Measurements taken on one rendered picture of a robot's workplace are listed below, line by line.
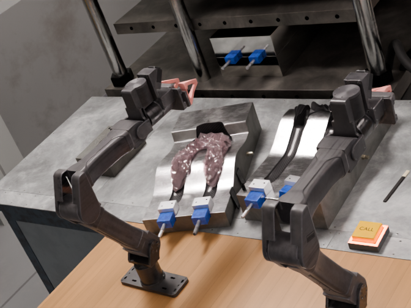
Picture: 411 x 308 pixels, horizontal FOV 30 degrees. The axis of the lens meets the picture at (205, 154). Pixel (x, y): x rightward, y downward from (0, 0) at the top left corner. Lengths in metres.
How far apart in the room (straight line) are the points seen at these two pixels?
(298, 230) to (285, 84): 1.45
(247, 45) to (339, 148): 1.37
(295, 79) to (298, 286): 1.10
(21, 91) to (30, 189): 1.88
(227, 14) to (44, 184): 0.91
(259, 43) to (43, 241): 1.08
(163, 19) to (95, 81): 2.00
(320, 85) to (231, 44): 0.39
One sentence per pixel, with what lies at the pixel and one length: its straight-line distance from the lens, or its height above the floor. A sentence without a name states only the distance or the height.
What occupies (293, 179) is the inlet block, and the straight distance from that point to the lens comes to 2.03.
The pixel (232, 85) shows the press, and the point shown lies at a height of 0.79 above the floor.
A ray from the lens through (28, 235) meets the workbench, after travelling 2.95.
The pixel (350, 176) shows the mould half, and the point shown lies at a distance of 2.16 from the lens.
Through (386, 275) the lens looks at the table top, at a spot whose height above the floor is 0.80.
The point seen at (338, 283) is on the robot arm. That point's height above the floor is 0.99.
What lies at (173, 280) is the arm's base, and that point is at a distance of 2.07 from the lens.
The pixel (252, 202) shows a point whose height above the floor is 0.90.
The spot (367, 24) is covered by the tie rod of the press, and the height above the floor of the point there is 1.01.
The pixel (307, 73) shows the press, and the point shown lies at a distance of 2.86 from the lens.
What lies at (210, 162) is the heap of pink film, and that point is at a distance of 2.29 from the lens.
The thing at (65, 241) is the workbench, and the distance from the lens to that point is 2.80.
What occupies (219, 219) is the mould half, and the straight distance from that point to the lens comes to 2.17.
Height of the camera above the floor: 2.08
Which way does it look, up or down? 30 degrees down
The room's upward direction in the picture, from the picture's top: 21 degrees counter-clockwise
